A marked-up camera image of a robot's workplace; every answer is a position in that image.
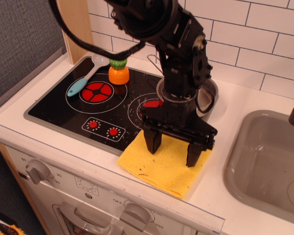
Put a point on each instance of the yellow cloth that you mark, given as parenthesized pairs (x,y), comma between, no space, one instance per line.
(166,169)

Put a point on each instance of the grey left oven knob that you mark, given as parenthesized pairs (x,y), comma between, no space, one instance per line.
(37,171)

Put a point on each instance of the white toy oven front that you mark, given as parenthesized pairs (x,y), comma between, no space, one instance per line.
(71,205)

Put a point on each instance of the grey right oven knob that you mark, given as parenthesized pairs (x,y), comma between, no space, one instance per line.
(135,216)

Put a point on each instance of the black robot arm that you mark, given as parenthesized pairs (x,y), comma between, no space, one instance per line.
(180,41)

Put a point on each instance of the wooden side post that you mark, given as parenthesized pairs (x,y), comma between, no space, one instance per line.
(76,17)

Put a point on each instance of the orange black object bottom left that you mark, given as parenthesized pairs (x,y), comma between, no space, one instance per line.
(10,230)

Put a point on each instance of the grey oven knob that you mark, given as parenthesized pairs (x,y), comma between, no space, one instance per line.
(135,216)
(37,171)

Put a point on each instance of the white spoon blue handle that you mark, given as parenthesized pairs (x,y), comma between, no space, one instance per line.
(98,61)

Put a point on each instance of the black toy stovetop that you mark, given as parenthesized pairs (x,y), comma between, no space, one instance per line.
(102,114)

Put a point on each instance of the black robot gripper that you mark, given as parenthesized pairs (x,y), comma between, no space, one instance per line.
(178,120)

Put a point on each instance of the grey sink basin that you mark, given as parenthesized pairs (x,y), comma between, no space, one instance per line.
(259,171)

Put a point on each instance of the silver metal pan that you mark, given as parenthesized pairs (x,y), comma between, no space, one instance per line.
(206,97)

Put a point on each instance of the orange toy carrot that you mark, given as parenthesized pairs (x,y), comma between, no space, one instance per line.
(118,72)

